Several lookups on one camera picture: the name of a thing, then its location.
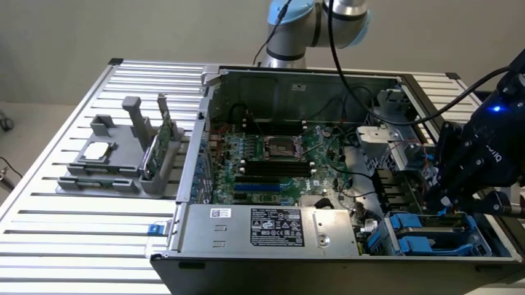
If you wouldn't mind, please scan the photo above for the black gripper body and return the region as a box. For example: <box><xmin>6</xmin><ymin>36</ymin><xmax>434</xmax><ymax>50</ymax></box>
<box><xmin>450</xmin><ymin>48</ymin><xmax>525</xmax><ymax>191</ymax></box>

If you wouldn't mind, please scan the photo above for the silver disk bay cage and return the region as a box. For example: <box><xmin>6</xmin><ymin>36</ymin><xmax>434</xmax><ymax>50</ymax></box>
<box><xmin>355</xmin><ymin>124</ymin><xmax>426</xmax><ymax>173</ymax></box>

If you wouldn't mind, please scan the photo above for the blue disk bay carrier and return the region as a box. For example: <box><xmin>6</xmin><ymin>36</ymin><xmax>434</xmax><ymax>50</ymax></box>
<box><xmin>383</xmin><ymin>210</ymin><xmax>494</xmax><ymax>257</ymax></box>

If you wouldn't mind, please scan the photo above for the black plastic fan shroud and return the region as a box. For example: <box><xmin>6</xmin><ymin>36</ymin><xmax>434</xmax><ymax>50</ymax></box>
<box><xmin>370</xmin><ymin>168</ymin><xmax>426</xmax><ymax>213</ymax></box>

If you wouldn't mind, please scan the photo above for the green motherboard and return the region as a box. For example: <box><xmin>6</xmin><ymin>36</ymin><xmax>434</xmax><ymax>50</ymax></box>
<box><xmin>207</xmin><ymin>122</ymin><xmax>372</xmax><ymax>213</ymax></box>

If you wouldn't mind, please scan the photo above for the silver chipset heat sink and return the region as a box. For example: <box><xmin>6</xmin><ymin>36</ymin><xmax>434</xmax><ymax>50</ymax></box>
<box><xmin>300</xmin><ymin>194</ymin><xmax>335</xmax><ymax>208</ymax></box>

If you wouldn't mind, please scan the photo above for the CPU socket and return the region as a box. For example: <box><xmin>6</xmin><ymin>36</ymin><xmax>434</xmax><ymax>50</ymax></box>
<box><xmin>261</xmin><ymin>134</ymin><xmax>307</xmax><ymax>162</ymax></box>

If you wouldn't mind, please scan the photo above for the black RAM slot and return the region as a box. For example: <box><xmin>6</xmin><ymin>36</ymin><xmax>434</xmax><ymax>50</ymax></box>
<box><xmin>244</xmin><ymin>170</ymin><xmax>315</xmax><ymax>176</ymax></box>
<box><xmin>244</xmin><ymin>167</ymin><xmax>315</xmax><ymax>173</ymax></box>
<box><xmin>244</xmin><ymin>163</ymin><xmax>315</xmax><ymax>169</ymax></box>
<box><xmin>244</xmin><ymin>159</ymin><xmax>315</xmax><ymax>165</ymax></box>

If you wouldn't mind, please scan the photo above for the black expansion slot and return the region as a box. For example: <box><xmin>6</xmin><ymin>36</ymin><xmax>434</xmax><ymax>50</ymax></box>
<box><xmin>233</xmin><ymin>175</ymin><xmax>282</xmax><ymax>185</ymax></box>

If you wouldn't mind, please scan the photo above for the blue expansion slot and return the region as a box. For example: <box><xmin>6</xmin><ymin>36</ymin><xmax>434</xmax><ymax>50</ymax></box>
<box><xmin>233</xmin><ymin>183</ymin><xmax>282</xmax><ymax>193</ymax></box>

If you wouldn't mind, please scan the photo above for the open black PC case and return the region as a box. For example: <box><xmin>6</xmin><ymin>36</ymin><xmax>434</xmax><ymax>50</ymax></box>
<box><xmin>149</xmin><ymin>65</ymin><xmax>525</xmax><ymax>295</ymax></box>

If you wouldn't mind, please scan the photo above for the silver power supply unit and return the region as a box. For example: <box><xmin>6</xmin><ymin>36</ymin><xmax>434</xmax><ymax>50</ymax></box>
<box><xmin>175</xmin><ymin>203</ymin><xmax>362</xmax><ymax>258</ymax></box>

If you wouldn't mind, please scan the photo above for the green graphics card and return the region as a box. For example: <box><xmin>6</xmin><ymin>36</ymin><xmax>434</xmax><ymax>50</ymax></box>
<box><xmin>137</xmin><ymin>93</ymin><xmax>179</xmax><ymax>181</ymax></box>

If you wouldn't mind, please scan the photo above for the grey parts rack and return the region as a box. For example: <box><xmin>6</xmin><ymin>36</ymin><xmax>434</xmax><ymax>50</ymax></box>
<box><xmin>54</xmin><ymin>96</ymin><xmax>192</xmax><ymax>199</ymax></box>

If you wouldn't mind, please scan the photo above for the silver CPU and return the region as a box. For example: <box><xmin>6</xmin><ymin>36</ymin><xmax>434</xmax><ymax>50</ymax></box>
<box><xmin>82</xmin><ymin>142</ymin><xmax>113</xmax><ymax>160</ymax></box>

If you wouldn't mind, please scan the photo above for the green RAM stick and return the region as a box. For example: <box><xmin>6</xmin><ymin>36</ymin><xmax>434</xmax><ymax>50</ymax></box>
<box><xmin>81</xmin><ymin>179</ymin><xmax>116</xmax><ymax>189</ymax></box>

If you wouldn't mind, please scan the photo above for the chair caster wheel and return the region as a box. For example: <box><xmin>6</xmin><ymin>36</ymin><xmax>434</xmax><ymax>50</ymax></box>
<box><xmin>0</xmin><ymin>112</ymin><xmax>16</xmax><ymax>132</ymax></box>

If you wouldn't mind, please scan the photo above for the red wire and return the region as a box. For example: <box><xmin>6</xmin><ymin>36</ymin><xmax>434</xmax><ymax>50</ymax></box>
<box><xmin>420</xmin><ymin>143</ymin><xmax>436</xmax><ymax>176</ymax></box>

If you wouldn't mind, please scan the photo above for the blue wire connector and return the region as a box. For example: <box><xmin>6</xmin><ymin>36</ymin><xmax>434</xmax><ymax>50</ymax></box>
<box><xmin>434</xmin><ymin>196</ymin><xmax>453</xmax><ymax>216</ymax></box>

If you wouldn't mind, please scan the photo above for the silver optical drive bracket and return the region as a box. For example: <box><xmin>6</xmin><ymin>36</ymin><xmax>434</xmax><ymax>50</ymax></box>
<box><xmin>375</xmin><ymin>87</ymin><xmax>411</xmax><ymax>124</ymax></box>

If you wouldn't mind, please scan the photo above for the black wire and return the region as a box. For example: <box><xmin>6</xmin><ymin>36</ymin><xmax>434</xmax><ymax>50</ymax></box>
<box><xmin>318</xmin><ymin>85</ymin><xmax>376</xmax><ymax>124</ymax></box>

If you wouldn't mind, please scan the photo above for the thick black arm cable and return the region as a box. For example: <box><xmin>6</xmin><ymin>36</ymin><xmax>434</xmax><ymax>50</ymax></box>
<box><xmin>322</xmin><ymin>0</ymin><xmax>513</xmax><ymax>125</ymax></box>

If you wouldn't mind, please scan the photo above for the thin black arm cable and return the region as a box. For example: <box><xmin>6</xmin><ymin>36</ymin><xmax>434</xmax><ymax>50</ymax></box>
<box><xmin>252</xmin><ymin>0</ymin><xmax>294</xmax><ymax>67</ymax></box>

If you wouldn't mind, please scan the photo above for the black floor cable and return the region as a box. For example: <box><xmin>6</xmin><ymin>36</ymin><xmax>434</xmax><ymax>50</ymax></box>
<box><xmin>0</xmin><ymin>155</ymin><xmax>24</xmax><ymax>181</ymax></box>

